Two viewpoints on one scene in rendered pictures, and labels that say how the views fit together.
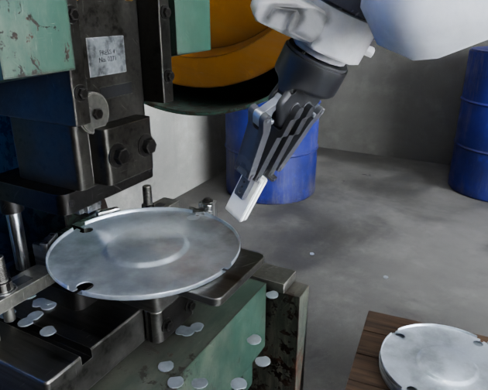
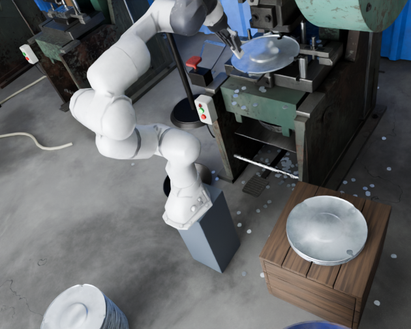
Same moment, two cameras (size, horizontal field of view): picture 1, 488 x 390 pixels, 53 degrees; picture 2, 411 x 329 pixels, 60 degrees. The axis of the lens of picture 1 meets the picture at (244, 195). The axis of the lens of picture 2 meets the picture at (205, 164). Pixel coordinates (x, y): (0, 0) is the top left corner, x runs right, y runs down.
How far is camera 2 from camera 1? 1.56 m
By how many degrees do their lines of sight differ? 90
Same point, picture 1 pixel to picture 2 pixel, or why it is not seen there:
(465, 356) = (332, 237)
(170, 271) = (246, 62)
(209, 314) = (271, 92)
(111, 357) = not seen: hidden behind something
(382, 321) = (378, 211)
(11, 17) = not seen: outside the picture
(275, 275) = (304, 107)
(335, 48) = not seen: hidden behind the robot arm
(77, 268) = (250, 45)
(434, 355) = (331, 221)
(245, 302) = (279, 100)
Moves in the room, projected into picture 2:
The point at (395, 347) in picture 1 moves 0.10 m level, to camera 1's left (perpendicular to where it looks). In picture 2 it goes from (340, 205) to (337, 185)
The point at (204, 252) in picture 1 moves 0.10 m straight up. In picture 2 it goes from (259, 66) to (256, 44)
